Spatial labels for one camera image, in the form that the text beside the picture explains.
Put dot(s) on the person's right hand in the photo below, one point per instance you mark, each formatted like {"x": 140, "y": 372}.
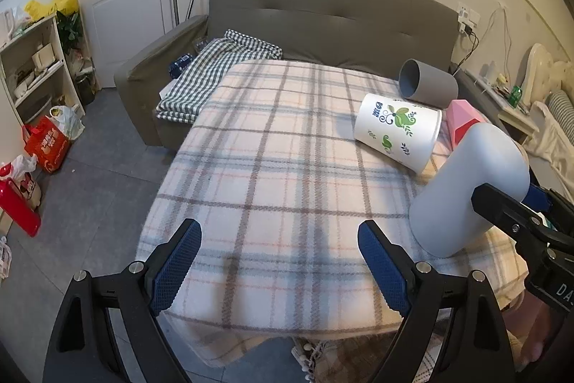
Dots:
{"x": 540, "y": 333}

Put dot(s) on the white cup with green print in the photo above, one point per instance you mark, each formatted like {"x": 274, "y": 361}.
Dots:
{"x": 394, "y": 131}

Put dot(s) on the white cartoon print bag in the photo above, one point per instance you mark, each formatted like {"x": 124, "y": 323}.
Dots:
{"x": 24, "y": 176}

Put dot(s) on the grey sofa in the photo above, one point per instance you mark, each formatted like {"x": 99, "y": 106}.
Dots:
{"x": 314, "y": 19}

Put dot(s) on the white bedding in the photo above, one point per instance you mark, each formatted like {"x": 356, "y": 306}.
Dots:
{"x": 554, "y": 154}

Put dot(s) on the plaid blanket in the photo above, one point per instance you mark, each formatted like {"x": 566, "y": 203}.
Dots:
{"x": 278, "y": 167}

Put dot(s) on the plain white cup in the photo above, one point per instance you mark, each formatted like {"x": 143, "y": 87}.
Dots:
{"x": 471, "y": 181}

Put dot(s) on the red paper bag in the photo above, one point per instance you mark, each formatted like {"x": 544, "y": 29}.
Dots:
{"x": 47, "y": 145}

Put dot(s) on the pink cup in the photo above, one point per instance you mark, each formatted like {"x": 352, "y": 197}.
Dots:
{"x": 462, "y": 120}

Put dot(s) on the white nightstand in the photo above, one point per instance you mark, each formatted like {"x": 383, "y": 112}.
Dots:
{"x": 515, "y": 116}

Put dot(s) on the white plastic bag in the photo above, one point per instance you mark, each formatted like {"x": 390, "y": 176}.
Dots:
{"x": 67, "y": 122}

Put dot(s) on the green box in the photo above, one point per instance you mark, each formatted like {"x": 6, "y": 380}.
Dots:
{"x": 515, "y": 96}

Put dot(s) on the white shelf unit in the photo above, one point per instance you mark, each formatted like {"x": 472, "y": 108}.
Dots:
{"x": 56, "y": 51}

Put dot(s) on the red box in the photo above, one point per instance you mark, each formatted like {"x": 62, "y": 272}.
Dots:
{"x": 20, "y": 208}

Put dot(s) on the grey cup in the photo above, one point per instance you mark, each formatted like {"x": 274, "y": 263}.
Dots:
{"x": 435, "y": 84}

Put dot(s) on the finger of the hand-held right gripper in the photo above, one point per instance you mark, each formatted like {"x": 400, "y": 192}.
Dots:
{"x": 491, "y": 203}
{"x": 538, "y": 197}

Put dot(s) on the blue packet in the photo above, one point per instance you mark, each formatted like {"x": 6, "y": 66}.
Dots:
{"x": 180, "y": 65}

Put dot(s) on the yellow plastic bag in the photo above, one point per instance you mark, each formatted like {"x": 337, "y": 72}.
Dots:
{"x": 62, "y": 1}

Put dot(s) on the white wall outlet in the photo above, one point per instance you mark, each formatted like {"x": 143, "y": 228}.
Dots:
{"x": 467, "y": 20}

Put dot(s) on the green plant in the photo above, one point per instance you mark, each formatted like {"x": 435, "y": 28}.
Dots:
{"x": 71, "y": 28}

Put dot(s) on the green checked blanket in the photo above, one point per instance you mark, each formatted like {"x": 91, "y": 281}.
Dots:
{"x": 202, "y": 73}

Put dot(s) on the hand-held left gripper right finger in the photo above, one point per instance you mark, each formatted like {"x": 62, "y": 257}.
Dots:
{"x": 383, "y": 266}

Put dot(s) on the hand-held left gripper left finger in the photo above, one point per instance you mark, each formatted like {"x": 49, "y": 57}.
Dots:
{"x": 177, "y": 266}

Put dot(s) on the striped pillow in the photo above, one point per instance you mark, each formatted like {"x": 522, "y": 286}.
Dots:
{"x": 560, "y": 107}

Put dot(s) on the white headboard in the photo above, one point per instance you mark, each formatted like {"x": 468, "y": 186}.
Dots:
{"x": 540, "y": 69}

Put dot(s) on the white door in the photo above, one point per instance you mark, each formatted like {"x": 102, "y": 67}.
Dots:
{"x": 121, "y": 19}

